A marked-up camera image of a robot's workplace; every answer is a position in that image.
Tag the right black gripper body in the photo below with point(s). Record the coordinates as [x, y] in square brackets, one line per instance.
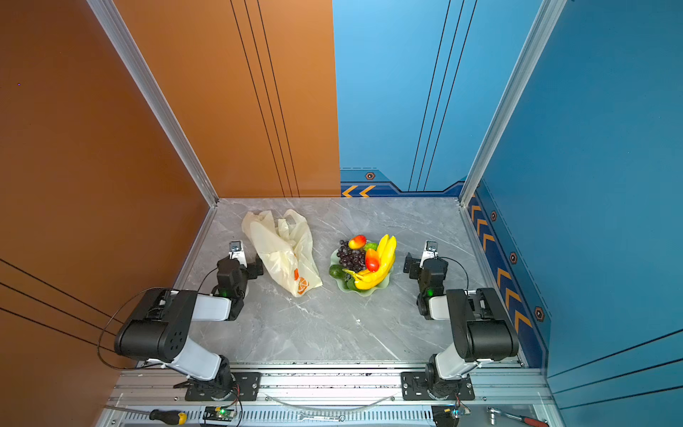
[411, 266]

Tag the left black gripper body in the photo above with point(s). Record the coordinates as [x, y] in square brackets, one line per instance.
[253, 269]

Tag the cream plastic bag orange print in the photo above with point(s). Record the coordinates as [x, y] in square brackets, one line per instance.
[285, 246]

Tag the yellow banana bunch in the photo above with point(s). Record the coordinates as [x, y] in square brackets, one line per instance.
[387, 251]

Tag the red yellow mango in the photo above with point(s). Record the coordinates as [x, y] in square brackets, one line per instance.
[357, 243]

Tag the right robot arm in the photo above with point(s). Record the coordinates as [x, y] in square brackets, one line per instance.
[481, 332]

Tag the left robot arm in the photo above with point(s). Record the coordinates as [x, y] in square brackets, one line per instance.
[158, 331]

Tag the red orange mango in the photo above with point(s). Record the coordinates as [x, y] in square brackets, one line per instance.
[373, 260]

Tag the dark purple grape bunch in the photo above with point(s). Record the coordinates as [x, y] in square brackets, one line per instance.
[351, 256]

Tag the light green fruit plate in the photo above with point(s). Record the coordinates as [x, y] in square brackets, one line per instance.
[349, 284]

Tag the green avocado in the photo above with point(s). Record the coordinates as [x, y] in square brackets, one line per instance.
[337, 271]

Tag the green circuit board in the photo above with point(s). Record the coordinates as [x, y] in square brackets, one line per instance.
[220, 416]

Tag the small right circuit board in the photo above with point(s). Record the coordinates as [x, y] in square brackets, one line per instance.
[448, 416]

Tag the yellow black screwdriver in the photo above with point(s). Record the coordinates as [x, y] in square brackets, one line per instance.
[169, 417]

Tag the silver wrench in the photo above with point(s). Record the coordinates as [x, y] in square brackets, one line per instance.
[321, 418]

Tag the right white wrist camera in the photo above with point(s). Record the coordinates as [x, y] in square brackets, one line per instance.
[430, 251]

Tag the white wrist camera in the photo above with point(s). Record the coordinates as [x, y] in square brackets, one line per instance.
[236, 251]
[430, 251]

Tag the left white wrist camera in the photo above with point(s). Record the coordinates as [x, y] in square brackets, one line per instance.
[236, 251]

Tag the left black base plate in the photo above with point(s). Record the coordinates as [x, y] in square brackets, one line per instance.
[242, 386]

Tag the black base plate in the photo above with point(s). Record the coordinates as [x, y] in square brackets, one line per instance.
[242, 386]
[417, 386]

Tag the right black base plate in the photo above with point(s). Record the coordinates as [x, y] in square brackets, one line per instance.
[417, 386]

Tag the aluminium rail frame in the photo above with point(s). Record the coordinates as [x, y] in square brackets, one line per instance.
[370, 394]

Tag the red handled tool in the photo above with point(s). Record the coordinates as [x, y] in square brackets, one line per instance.
[494, 413]

